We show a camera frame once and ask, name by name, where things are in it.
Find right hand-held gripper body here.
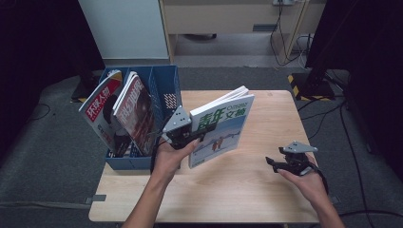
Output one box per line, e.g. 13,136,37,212
278,141,318,178

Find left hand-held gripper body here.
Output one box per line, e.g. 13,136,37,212
161,104,203,151

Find white magazine green title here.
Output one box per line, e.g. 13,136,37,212
188,85,256,169

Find red cover science fiction magazine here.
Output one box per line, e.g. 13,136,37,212
114,75,158,158

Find blue plastic file rack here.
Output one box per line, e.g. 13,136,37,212
98,65,184,171

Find portrait cover magazine red header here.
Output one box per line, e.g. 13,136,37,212
78,69,132,159

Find person's right hand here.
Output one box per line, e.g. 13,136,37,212
277,153,330,207

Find person's left hand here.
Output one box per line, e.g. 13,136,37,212
151,138,202,184

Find white cabinet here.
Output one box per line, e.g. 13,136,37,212
77,0,170,61

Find grey tape strip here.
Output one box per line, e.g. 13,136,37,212
85,194,107,205

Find beige wooden desk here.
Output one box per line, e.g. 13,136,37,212
159,0,327,65

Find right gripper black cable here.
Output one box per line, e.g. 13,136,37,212
312,161,403,219

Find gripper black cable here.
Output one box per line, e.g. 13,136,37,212
312,161,403,219
147,130,167,175

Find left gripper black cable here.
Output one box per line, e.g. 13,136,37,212
147,130,167,175

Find black floor cables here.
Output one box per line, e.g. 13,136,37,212
297,98,376,228

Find thin black floor cable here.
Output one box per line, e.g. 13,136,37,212
31,104,51,122

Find black cables under desk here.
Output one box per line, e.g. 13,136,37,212
269,1,315,69

